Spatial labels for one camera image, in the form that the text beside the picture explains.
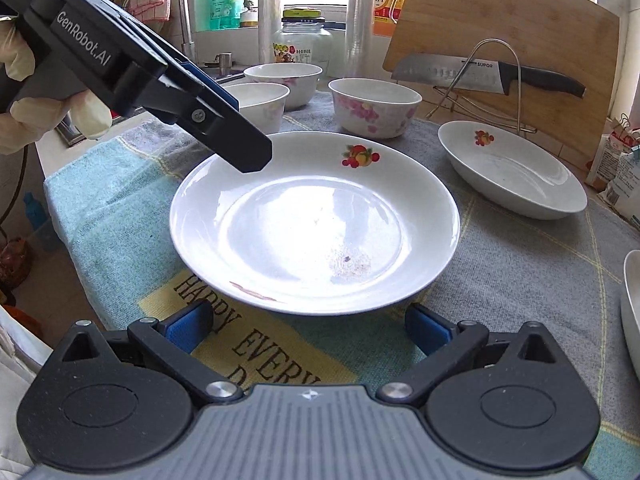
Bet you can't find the white floral bowl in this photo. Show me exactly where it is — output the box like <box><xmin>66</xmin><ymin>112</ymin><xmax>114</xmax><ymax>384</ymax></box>
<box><xmin>243</xmin><ymin>62</ymin><xmax>324</xmax><ymax>110</ymax></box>
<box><xmin>327</xmin><ymin>77</ymin><xmax>423</xmax><ymax>140</ymax></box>
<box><xmin>220</xmin><ymin>82</ymin><xmax>291</xmax><ymax>136</ymax></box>

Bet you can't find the wicker basket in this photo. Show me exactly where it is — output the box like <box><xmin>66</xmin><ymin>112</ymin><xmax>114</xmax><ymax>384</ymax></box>
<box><xmin>0</xmin><ymin>237</ymin><xmax>33</xmax><ymax>291</ymax></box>

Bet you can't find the person's beige jacket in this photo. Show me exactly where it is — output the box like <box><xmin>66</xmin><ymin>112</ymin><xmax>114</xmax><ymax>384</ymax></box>
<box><xmin>0</xmin><ymin>304</ymin><xmax>56</xmax><ymax>480</ymax></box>

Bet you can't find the clear glass jar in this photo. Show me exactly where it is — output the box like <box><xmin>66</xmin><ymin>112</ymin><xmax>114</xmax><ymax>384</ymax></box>
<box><xmin>272</xmin><ymin>8</ymin><xmax>333</xmax><ymax>67</ymax></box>

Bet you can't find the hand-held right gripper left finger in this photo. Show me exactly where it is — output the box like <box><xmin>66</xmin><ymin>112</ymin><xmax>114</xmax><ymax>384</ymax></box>
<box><xmin>52</xmin><ymin>300</ymin><xmax>243</xmax><ymax>408</ymax></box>

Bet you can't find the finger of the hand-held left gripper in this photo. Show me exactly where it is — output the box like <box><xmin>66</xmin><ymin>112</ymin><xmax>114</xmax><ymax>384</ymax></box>
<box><xmin>112</xmin><ymin>62</ymin><xmax>274</xmax><ymax>174</ymax></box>
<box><xmin>120</xmin><ymin>12</ymin><xmax>241</xmax><ymax>112</ymax></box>

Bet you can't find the black handled kitchen knife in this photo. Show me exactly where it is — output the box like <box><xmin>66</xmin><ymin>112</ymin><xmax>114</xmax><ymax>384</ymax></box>
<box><xmin>391</xmin><ymin>54</ymin><xmax>587</xmax><ymax>100</ymax></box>

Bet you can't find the metal faucet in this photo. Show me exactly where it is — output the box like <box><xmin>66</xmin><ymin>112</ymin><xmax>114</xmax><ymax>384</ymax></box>
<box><xmin>167</xmin><ymin>0</ymin><xmax>197</xmax><ymax>63</ymax></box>

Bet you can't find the person's left hand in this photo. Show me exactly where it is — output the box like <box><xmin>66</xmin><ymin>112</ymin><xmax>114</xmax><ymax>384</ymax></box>
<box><xmin>0</xmin><ymin>17</ymin><xmax>113</xmax><ymax>156</ymax></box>

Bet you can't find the blue plastic bottle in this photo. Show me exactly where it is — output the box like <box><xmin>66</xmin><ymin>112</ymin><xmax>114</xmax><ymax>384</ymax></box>
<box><xmin>22</xmin><ymin>192</ymin><xmax>51</xmax><ymax>233</ymax></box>

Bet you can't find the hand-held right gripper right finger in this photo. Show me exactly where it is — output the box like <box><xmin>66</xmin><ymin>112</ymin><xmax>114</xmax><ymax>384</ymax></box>
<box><xmin>375</xmin><ymin>302</ymin><xmax>573</xmax><ymax>408</ymax></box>

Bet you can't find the red and white bag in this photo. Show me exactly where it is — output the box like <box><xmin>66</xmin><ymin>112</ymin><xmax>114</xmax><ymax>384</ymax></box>
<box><xmin>586</xmin><ymin>130</ymin><xmax>626</xmax><ymax>191</ymax></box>

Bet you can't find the bamboo cutting board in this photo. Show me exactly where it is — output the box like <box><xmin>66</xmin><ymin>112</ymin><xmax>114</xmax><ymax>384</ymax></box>
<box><xmin>382</xmin><ymin>0</ymin><xmax>621</xmax><ymax>171</ymax></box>

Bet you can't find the metal wire rack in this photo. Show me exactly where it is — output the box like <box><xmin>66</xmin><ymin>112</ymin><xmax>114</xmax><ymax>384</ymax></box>
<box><xmin>425</xmin><ymin>39</ymin><xmax>538</xmax><ymax>136</ymax></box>

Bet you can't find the printed teal grey mat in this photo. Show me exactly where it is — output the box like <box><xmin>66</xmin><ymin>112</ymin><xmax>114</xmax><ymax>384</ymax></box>
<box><xmin>44</xmin><ymin>91</ymin><xmax>640</xmax><ymax>480</ymax></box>

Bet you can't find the thick clear plastic roll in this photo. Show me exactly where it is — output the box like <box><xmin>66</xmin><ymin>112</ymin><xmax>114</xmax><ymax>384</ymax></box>
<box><xmin>345</xmin><ymin>0</ymin><xmax>376</xmax><ymax>81</ymax></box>

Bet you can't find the black cable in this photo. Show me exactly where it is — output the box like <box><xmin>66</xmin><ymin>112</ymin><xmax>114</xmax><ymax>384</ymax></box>
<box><xmin>0</xmin><ymin>142</ymin><xmax>26</xmax><ymax>226</ymax></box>

